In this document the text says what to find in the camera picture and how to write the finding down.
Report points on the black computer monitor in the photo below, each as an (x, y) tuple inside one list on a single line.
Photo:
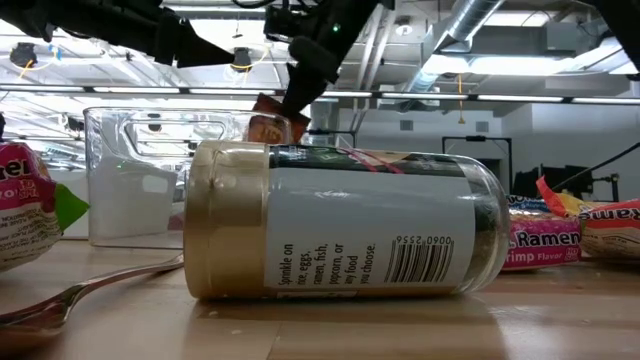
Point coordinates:
[(565, 180)]

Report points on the black stand frame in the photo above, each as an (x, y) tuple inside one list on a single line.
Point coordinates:
[(477, 138)]

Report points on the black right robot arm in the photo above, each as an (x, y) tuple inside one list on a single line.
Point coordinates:
[(625, 20)]

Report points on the pink and green ramen packet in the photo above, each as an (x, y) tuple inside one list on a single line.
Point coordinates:
[(25, 200), (540, 245)]

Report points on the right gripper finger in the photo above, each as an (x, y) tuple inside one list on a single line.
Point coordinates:
[(302, 95)]

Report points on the copper metal spoon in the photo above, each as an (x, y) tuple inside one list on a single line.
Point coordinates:
[(50, 310)]

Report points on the orange ramen packet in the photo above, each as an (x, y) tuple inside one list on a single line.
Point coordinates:
[(610, 230)]

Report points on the white plastic tray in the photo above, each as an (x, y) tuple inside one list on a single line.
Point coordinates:
[(77, 227)]

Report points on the gold-lidded seasoning jar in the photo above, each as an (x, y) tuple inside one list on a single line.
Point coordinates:
[(350, 225)]

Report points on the long ceiling light strip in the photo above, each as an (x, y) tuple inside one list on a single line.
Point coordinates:
[(425, 96)]

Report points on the narrow clear plastic bin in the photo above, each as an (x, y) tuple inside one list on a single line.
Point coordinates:
[(150, 150)]

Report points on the orange taco seasoning packet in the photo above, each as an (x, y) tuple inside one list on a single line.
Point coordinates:
[(267, 106)]

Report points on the blue ramen packet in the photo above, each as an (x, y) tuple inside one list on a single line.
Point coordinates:
[(525, 202)]

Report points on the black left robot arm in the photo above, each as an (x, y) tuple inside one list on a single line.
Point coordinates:
[(50, 17)]

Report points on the black ceiling device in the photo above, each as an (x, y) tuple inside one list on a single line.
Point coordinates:
[(241, 57), (22, 54)]

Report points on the round ceiling smoke detector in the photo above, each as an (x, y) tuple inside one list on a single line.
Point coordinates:
[(403, 27)]

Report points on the slanted silver air duct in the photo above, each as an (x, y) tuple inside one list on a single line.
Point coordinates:
[(465, 25)]

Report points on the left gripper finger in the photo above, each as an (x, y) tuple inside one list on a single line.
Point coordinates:
[(200, 47)]

